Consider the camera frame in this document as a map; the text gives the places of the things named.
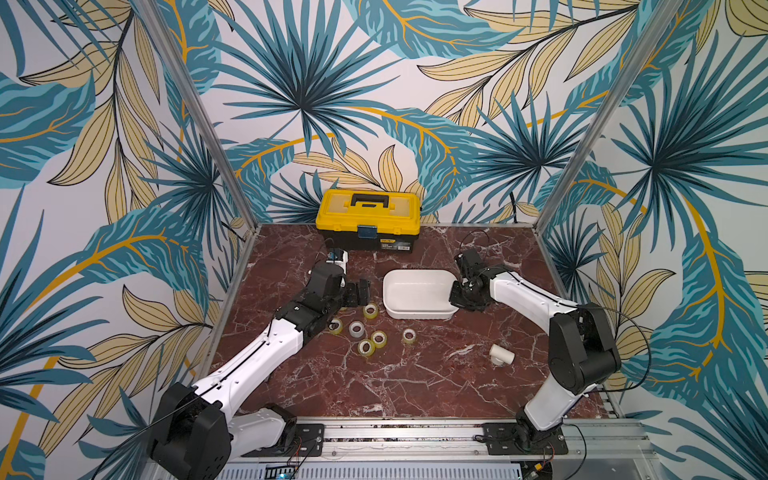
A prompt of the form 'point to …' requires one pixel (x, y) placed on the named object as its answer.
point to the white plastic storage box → (418, 294)
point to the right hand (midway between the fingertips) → (457, 300)
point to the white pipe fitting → (500, 356)
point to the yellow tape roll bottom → (366, 347)
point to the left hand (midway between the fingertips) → (355, 286)
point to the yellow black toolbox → (368, 220)
